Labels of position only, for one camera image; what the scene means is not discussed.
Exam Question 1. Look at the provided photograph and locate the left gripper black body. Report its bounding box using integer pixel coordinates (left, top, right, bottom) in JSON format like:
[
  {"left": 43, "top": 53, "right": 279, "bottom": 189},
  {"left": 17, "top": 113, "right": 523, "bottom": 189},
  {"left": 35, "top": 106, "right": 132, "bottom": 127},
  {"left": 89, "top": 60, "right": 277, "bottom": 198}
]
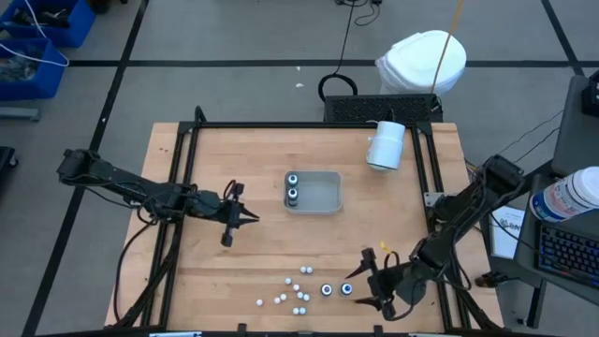
[{"left": 212, "top": 182, "right": 246, "bottom": 248}]

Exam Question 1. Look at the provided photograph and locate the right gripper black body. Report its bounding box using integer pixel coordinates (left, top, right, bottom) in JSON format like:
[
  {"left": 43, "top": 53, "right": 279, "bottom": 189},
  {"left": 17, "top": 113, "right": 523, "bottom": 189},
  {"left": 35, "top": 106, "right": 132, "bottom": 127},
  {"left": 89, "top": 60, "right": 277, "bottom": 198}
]
[{"left": 360, "top": 247, "right": 400, "bottom": 322}]

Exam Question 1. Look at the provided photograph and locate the grey plastic bin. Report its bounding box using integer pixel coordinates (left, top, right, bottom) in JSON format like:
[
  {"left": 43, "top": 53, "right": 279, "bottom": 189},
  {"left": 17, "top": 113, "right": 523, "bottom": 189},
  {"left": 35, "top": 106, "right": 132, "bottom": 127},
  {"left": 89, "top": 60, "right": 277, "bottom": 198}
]
[{"left": 283, "top": 169, "right": 344, "bottom": 216}]

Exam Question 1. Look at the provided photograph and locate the white paper sheet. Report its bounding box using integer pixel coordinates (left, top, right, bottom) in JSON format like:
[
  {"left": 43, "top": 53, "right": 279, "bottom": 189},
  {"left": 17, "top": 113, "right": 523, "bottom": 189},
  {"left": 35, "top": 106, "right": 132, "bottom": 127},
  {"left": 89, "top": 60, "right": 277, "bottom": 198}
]
[{"left": 489, "top": 204, "right": 528, "bottom": 260}]

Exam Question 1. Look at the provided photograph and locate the dark grey desk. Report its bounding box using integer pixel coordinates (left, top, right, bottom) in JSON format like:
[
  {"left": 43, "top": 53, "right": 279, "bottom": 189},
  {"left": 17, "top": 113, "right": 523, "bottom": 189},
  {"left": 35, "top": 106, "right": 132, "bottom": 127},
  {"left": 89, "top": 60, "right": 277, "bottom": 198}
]
[{"left": 513, "top": 173, "right": 599, "bottom": 308}]

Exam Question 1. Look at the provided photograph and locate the black perforated computer case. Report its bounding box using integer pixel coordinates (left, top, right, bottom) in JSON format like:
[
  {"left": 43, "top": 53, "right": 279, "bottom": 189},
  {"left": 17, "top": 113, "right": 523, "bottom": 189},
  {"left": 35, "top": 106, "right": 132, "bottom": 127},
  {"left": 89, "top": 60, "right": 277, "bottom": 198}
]
[{"left": 323, "top": 93, "right": 445, "bottom": 125}]

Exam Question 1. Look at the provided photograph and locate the black backlit keyboard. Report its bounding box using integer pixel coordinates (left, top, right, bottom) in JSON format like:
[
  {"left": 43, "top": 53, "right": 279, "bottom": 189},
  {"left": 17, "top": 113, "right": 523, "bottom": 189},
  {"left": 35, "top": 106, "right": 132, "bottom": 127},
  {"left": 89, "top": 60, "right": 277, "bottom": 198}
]
[{"left": 536, "top": 223, "right": 599, "bottom": 287}]

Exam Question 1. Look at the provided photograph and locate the white wipes canister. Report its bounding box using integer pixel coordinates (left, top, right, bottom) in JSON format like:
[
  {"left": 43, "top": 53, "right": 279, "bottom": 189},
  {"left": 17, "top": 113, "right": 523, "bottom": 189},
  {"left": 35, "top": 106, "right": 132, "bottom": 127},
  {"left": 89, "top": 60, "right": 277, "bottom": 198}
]
[{"left": 529, "top": 166, "right": 599, "bottom": 224}]

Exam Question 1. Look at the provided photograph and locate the white bagged trash can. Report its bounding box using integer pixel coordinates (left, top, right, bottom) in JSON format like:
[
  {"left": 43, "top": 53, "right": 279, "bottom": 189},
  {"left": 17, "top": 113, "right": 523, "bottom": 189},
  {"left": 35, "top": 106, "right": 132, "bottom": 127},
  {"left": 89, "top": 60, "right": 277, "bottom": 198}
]
[{"left": 374, "top": 29, "right": 468, "bottom": 96}]

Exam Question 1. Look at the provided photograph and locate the blue plastic storage bin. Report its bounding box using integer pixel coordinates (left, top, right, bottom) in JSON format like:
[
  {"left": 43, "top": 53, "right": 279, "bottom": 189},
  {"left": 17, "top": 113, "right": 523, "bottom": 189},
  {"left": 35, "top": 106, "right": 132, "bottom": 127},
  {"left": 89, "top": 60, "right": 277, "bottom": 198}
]
[
  {"left": 0, "top": 37, "right": 69, "bottom": 102},
  {"left": 0, "top": 0, "right": 97, "bottom": 49}
]

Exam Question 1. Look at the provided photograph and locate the black floor object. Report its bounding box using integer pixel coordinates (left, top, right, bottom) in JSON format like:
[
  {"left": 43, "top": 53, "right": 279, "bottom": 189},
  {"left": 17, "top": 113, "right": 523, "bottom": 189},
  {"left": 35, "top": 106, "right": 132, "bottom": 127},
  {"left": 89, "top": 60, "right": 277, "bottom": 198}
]
[{"left": 0, "top": 146, "right": 20, "bottom": 186}]

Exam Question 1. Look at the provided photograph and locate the grey floor bar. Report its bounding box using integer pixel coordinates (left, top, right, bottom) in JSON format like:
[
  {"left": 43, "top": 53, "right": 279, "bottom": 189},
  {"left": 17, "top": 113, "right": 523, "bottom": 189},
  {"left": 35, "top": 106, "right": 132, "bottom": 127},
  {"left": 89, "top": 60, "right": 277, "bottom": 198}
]
[{"left": 0, "top": 107, "right": 42, "bottom": 123}]

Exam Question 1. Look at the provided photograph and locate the light grey desk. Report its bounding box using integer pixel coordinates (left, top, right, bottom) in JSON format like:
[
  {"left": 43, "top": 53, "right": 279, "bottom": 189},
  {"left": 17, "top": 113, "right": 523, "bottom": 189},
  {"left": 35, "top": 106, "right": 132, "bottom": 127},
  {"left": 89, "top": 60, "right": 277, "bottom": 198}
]
[{"left": 550, "top": 74, "right": 599, "bottom": 178}]

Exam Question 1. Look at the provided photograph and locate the black desktop device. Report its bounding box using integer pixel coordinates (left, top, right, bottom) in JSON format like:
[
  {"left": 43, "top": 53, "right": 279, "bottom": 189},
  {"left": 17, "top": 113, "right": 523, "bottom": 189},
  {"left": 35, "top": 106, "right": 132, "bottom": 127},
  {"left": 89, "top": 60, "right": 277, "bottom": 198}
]
[{"left": 581, "top": 69, "right": 599, "bottom": 118}]

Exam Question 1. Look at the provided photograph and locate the black metal table frame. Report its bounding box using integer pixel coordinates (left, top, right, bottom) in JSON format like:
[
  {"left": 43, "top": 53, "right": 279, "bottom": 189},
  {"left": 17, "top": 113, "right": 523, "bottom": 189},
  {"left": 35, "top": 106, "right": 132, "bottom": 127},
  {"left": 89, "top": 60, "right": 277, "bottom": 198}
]
[{"left": 105, "top": 105, "right": 504, "bottom": 337}]

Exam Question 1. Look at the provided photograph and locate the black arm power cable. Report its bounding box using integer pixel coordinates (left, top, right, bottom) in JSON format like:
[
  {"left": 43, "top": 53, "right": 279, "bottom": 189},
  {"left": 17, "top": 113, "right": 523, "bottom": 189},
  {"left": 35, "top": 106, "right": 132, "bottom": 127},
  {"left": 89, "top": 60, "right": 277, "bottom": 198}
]
[{"left": 113, "top": 217, "right": 158, "bottom": 324}]

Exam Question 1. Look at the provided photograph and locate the black looped floor cable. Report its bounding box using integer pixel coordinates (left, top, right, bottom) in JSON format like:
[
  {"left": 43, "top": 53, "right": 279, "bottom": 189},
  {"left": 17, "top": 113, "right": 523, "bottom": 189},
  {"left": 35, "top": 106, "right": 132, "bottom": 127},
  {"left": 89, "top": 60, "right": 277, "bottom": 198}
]
[{"left": 317, "top": 0, "right": 383, "bottom": 103}]

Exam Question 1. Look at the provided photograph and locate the yellow hanging cable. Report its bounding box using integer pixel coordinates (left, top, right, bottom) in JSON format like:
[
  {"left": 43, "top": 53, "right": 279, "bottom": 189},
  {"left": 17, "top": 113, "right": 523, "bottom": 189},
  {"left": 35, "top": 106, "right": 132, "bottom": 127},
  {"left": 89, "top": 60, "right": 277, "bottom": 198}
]
[{"left": 430, "top": 0, "right": 466, "bottom": 95}]

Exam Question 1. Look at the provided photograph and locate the white cable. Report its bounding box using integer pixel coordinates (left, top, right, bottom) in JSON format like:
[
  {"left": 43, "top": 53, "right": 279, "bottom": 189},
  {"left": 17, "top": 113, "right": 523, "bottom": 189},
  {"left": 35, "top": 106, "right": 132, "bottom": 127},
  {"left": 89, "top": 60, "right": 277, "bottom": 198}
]
[{"left": 0, "top": 0, "right": 70, "bottom": 68}]

